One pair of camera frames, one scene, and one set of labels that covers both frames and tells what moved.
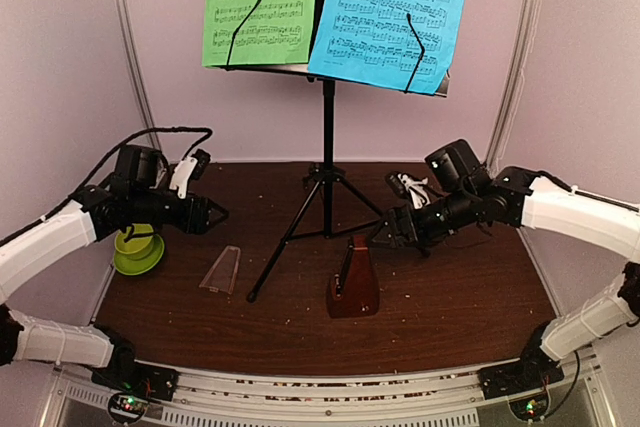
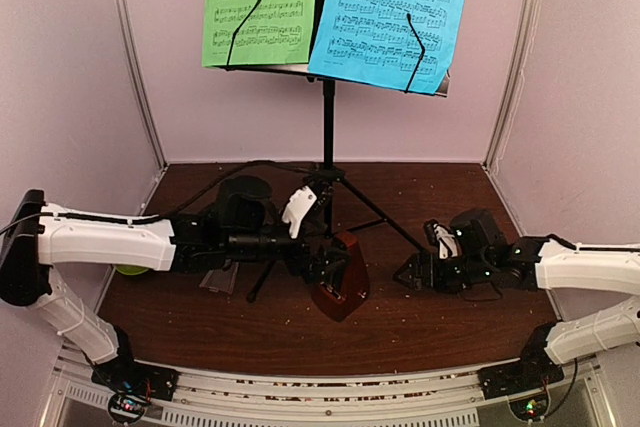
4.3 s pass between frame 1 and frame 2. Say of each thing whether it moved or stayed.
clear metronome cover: stayed
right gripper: moved
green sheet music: stayed
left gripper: moved
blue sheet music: stayed
